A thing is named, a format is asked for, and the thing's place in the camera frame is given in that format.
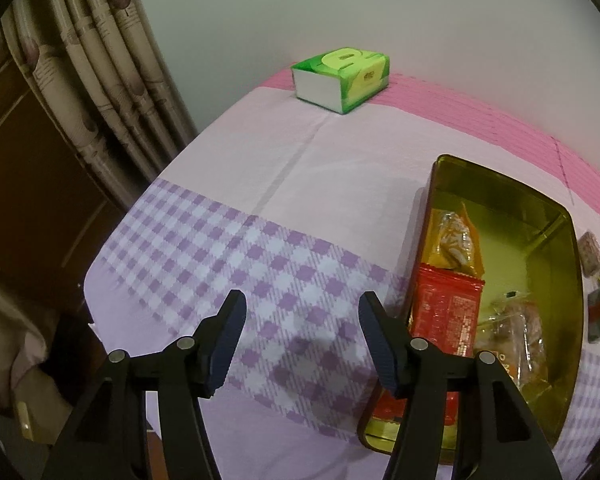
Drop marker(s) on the gold tin box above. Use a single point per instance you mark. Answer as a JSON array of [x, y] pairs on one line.
[[525, 240]]

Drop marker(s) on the green tissue pack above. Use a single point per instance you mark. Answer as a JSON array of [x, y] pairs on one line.
[[337, 77]]

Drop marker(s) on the brown wooden cabinet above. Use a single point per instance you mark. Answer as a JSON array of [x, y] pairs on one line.
[[35, 200]]

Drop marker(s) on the pink purple checked cloth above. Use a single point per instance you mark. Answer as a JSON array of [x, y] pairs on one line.
[[290, 195]]

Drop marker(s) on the beige cloth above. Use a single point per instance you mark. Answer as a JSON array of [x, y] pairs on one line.
[[7, 340]]

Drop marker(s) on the grey cake red label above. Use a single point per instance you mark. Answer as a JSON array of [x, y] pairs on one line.
[[599, 316]]

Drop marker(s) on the red snack packet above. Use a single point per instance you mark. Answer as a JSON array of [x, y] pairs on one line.
[[442, 310]]

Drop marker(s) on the orange snack packet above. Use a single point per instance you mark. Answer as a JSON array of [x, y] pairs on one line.
[[452, 240]]

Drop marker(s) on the beige patterned curtain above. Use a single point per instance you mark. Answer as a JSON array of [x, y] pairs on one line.
[[100, 70]]

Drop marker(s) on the clear pastry snack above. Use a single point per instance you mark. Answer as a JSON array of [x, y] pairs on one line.
[[522, 332]]

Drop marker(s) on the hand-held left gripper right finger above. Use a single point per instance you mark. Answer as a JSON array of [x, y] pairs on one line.
[[378, 345]]

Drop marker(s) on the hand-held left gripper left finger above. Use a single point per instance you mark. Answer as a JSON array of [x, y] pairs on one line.
[[227, 345]]

